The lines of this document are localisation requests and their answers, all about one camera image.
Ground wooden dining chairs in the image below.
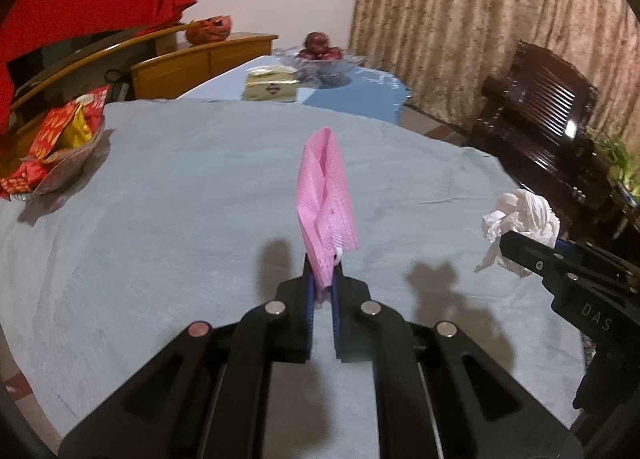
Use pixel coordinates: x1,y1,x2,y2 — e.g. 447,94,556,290
10,22,193,107

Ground red plastic bag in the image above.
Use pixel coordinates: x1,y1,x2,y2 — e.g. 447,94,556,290
185,14,234,45

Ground dark wooden armchair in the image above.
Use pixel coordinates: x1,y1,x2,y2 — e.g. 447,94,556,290
470,39,608,240

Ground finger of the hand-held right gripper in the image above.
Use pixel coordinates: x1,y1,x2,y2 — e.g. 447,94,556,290
554,238,640,290
499,230,640,355

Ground tissue box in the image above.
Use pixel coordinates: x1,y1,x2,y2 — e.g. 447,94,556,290
243,65,301,104

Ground grey tablecloth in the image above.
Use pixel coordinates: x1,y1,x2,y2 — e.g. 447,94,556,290
0,98,591,440

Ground green potted plant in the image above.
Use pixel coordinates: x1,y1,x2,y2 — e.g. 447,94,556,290
592,134,640,190

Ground bowl of red snack packets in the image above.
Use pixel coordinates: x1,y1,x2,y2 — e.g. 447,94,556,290
0,86,110,197

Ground red fruit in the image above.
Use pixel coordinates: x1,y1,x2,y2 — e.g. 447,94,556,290
300,32,344,61

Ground dark wooden side table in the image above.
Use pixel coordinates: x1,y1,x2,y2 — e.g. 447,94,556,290
602,179,640,245

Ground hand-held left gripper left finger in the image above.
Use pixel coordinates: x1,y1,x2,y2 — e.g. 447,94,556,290
59,253,317,459

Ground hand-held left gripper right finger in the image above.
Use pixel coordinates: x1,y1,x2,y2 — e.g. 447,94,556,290
330,261,584,459

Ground black cable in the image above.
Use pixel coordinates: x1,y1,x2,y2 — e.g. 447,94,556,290
102,68,134,102

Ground glass fruit bowl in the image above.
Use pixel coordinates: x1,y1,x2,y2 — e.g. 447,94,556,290
272,45,368,88

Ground pink mesh cloth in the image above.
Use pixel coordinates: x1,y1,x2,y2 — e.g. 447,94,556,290
296,126,361,290

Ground wooden cabinet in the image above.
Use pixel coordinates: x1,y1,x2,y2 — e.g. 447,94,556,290
131,33,279,100

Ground foil snack tray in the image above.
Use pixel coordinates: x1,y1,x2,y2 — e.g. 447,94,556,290
10,96,112,202

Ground white tissue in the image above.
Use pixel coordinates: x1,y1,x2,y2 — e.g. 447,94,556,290
474,188,561,279

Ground yellow snack packet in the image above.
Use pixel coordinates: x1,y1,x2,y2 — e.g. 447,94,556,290
59,102,95,150

